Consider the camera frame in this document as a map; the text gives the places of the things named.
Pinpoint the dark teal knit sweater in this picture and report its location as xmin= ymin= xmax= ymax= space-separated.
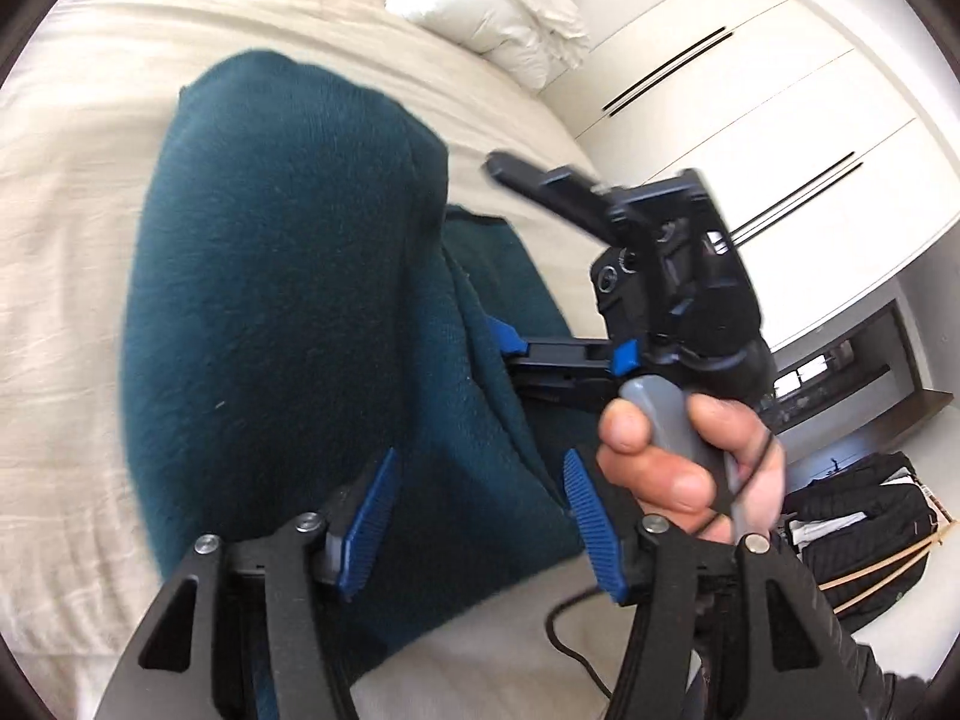
xmin=118 ymin=47 xmax=625 ymax=720

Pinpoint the person's right hand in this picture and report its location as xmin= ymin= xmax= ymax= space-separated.
xmin=597 ymin=395 xmax=786 ymax=543

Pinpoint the white wardrobe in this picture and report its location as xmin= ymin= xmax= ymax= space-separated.
xmin=542 ymin=0 xmax=958 ymax=348

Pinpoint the dark wooden shelf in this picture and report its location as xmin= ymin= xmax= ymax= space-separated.
xmin=761 ymin=301 xmax=953 ymax=470

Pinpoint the black bag on floor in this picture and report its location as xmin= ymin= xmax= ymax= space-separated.
xmin=781 ymin=452 xmax=942 ymax=632

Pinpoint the beige bed sheet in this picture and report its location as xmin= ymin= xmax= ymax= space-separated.
xmin=2 ymin=0 xmax=604 ymax=718

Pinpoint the white folded duvet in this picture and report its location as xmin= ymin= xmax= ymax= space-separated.
xmin=351 ymin=0 xmax=594 ymax=96

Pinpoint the black cable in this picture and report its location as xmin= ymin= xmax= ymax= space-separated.
xmin=542 ymin=586 xmax=614 ymax=703

